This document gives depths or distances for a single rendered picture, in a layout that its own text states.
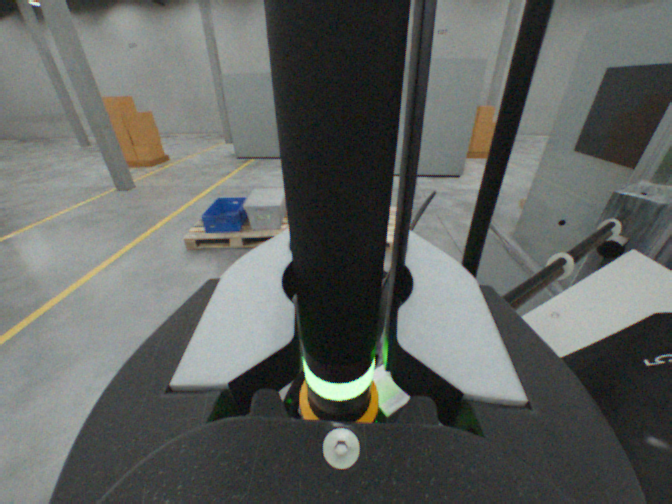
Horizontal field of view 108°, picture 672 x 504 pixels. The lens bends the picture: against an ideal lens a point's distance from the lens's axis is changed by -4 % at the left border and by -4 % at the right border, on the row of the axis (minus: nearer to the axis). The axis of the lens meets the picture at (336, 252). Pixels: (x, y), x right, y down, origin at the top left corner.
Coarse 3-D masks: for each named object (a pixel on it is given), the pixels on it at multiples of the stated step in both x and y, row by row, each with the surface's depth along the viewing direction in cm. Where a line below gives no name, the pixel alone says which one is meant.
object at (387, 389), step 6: (384, 378) 18; (390, 378) 18; (378, 384) 17; (384, 384) 17; (390, 384) 17; (378, 390) 17; (384, 390) 17; (390, 390) 17; (396, 390) 17; (384, 396) 17; (390, 396) 17; (384, 402) 16
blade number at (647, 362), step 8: (656, 352) 17; (664, 352) 16; (632, 360) 18; (640, 360) 17; (648, 360) 17; (656, 360) 16; (664, 360) 16; (640, 368) 17; (648, 368) 16; (656, 368) 16; (664, 368) 15
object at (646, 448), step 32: (640, 320) 21; (576, 352) 23; (608, 352) 20; (640, 352) 18; (608, 384) 17; (640, 384) 15; (608, 416) 15; (640, 416) 14; (640, 448) 12; (640, 480) 11
